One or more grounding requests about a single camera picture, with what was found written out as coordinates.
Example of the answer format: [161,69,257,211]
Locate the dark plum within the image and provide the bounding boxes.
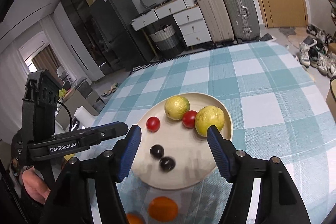
[150,144,165,160]
[159,156,176,172]

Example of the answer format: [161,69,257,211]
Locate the red tomato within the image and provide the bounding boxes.
[182,110,197,128]
[146,117,161,132]

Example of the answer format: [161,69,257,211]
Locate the yellow-green guava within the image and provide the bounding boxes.
[165,96,190,121]
[195,105,225,137]

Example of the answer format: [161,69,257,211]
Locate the orange mandarin front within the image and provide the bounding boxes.
[147,196,178,222]

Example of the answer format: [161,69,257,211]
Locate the orange mandarin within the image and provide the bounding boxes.
[126,213,145,224]
[147,196,178,222]

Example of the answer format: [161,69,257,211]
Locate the orange mandarin back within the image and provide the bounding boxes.
[126,213,145,224]

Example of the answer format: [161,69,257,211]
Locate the person's left hand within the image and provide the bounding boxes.
[22,166,50,204]

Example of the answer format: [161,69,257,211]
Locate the cream round plate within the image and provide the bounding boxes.
[131,100,217,190]

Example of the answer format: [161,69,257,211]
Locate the white paper towel roll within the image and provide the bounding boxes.
[74,106,96,128]

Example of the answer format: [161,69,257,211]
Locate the teal checkered tablecloth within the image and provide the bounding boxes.
[94,42,335,223]

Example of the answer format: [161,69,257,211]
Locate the black refrigerator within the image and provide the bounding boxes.
[90,0,154,71]

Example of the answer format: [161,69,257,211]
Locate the woven laundry basket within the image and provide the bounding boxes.
[150,25,183,59]

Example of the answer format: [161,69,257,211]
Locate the round stool beige top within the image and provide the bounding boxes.
[328,76,335,109]

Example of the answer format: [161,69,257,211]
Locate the shoes on floor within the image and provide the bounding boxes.
[298,24,335,79]

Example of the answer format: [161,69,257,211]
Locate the white drawer desk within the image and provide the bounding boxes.
[131,0,212,47]

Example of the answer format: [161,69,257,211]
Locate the beige suitcase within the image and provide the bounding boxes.
[196,0,234,43]

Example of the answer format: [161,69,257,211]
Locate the silver grey suitcase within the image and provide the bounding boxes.
[223,0,260,43]

